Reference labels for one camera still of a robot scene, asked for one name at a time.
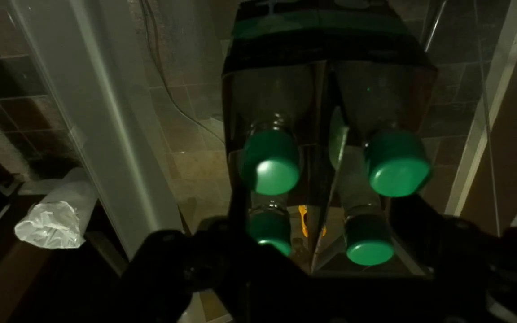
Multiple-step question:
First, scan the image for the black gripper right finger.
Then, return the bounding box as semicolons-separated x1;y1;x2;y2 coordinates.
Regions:
387;193;517;323

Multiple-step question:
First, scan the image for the black cardboard drink carrier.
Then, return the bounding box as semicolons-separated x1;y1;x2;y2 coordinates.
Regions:
220;0;436;272

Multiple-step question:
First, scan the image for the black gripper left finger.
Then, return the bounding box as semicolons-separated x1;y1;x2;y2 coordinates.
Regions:
111;218;305;323

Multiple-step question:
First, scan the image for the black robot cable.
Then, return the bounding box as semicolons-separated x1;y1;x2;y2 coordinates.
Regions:
138;0;226;145

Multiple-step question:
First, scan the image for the green capped bottle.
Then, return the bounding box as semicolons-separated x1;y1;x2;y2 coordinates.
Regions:
364;129;432;197
238;112;301;195

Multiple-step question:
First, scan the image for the glass desk with metal frame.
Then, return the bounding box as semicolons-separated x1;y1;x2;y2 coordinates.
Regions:
5;0;517;323

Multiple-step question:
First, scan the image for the clear plastic bag bin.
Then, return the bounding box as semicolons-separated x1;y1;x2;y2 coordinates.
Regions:
14;166;98;249

